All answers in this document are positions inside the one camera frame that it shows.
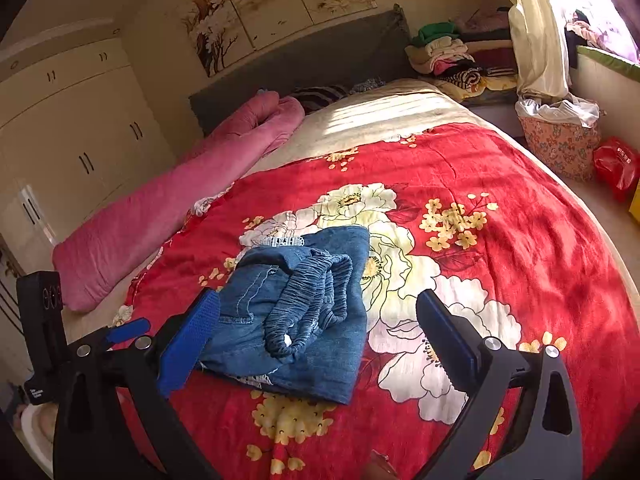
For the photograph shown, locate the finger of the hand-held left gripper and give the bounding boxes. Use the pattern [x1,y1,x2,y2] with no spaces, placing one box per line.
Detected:
[101,317,152,348]

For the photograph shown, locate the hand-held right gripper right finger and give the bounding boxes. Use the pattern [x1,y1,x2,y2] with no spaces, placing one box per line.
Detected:
[415,288,584,480]

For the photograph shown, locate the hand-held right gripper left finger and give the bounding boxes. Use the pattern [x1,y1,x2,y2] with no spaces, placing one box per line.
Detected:
[52,287,222,480]

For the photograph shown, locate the blue denim pants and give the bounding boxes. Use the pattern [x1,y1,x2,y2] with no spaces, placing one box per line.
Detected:
[200,225,372,406]

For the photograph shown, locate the person's left forearm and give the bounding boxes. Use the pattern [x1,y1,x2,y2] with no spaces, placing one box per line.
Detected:
[15,400,58,466]

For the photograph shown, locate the pink plush blanket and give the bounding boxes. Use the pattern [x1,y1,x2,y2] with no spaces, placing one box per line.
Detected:
[52,90,306,312]

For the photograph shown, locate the red floral blanket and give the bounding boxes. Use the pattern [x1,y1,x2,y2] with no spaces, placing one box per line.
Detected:
[115,122,640,480]

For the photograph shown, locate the cream wardrobe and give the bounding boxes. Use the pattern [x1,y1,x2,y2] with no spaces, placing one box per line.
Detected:
[0,17,177,271]

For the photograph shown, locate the floral laundry basket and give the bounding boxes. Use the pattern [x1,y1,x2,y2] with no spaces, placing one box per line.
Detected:
[517,110,602,184]

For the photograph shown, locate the red bag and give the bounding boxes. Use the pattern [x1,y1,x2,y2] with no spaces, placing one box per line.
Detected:
[592,136,640,202]

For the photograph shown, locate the beige bed sheet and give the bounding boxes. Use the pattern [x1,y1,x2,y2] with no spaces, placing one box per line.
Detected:
[240,78,481,181]

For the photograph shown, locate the white cloth in basket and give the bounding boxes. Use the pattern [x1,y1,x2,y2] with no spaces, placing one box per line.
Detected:
[515,92,601,128]

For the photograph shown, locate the striped pillow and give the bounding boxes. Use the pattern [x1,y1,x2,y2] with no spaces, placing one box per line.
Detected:
[289,85,352,114]

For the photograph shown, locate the pile of folded clothes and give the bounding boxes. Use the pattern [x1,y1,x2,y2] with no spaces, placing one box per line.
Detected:
[404,7,521,100]

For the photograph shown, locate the grey headboard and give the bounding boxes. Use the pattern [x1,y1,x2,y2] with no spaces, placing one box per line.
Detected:
[189,5,412,137]

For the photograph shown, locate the cream curtain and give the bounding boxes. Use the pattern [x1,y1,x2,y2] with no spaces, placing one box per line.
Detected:
[492,0,586,102]

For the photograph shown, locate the purple cloth on windowsill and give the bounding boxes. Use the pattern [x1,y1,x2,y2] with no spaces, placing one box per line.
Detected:
[564,7,640,65]

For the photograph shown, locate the floral wall painting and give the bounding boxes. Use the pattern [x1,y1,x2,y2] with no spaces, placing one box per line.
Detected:
[177,0,379,79]

